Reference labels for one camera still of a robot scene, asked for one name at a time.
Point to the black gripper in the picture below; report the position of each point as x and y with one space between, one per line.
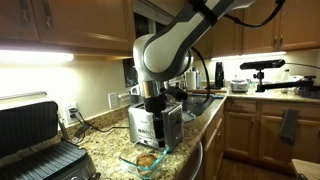
155 105

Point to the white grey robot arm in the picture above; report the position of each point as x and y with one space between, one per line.
173 46

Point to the stainless steel two-slot toaster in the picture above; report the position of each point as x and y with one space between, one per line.
140 126

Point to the black topped shaker jar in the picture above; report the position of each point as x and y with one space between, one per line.
134 99

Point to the clear glass food container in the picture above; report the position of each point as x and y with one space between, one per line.
128 161

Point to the stainless steel dishwasher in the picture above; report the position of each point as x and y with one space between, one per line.
193 163

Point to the stainless steel sink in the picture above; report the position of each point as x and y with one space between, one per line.
196 103

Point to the white paper towel roll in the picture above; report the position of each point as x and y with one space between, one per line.
191 80

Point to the blue capped bottle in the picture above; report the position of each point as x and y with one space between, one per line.
198 80

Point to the dark kitchen window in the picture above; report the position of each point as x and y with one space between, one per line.
128 73

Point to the blue sponge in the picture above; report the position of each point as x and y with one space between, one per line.
218 97

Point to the grey unplugged power plug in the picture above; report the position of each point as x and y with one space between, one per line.
81 132

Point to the tall black cylinder appliance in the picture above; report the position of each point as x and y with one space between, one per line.
219 75

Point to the wooden lower cabinet row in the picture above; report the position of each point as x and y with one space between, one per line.
246 133

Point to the wooden cabinet row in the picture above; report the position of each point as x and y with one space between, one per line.
246 133
300 30

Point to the small white countertop appliance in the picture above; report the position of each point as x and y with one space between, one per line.
239 86

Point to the under-cabinet light strip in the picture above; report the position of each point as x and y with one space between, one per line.
253 55
33 57

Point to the dark hanging towel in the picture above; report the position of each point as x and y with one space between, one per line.
288 126

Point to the black panini grill press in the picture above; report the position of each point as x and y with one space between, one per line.
30 133

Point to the clear plastic bottle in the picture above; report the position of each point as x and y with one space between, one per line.
285 75

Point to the light wooden stool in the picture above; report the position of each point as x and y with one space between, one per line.
308 168

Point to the wooden upper cabinet row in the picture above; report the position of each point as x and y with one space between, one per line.
300 30

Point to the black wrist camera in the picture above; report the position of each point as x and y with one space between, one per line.
176 93

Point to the white light switch plate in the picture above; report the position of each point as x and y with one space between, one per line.
113 100

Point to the white wall power outlet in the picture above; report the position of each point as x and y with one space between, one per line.
67 116

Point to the black stereo camera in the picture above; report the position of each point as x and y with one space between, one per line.
263 64

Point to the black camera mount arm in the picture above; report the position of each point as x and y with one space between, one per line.
283 85

